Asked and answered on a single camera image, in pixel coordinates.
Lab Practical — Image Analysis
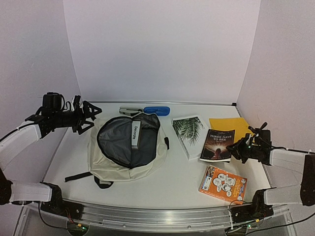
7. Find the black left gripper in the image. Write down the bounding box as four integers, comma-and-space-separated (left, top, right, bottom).
52, 100, 101, 134

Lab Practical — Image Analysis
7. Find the cream white backpack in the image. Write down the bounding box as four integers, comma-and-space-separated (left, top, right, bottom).
64, 113, 170, 189

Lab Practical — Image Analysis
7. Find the white Decorate Furniture book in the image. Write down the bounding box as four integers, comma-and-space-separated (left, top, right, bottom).
131, 120, 141, 149

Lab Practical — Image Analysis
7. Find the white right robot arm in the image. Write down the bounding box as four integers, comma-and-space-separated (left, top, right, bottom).
227, 141, 315, 207

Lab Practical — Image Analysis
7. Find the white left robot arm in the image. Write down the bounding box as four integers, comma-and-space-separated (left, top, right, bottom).
0, 93, 102, 214

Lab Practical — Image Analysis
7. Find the Three Days To See book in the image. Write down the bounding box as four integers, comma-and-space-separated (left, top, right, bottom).
199, 129, 235, 162

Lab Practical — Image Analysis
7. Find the yellow paper folder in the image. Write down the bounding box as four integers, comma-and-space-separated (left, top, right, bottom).
209, 118, 253, 142

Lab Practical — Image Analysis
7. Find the orange comic book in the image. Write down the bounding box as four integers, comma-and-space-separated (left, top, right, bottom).
199, 165, 248, 205

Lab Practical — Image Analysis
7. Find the silver stapler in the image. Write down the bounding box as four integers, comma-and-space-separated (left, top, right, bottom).
119, 107, 143, 117

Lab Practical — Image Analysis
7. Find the palm leaf cover book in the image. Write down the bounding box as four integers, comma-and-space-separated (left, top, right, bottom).
172, 115, 209, 160

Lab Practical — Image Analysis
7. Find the blue pencil case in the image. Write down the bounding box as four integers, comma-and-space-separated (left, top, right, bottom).
143, 106, 170, 117

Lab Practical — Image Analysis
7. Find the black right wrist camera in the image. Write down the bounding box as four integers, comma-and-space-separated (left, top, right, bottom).
248, 122, 272, 148

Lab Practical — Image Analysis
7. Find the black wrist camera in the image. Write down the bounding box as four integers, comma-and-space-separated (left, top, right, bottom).
248, 122, 272, 148
42, 92, 65, 112

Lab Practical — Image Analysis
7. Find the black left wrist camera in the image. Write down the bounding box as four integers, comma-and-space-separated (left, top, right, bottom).
42, 92, 65, 112

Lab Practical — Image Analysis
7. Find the aluminium front rail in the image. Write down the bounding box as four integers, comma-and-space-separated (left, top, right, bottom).
39, 198, 296, 233

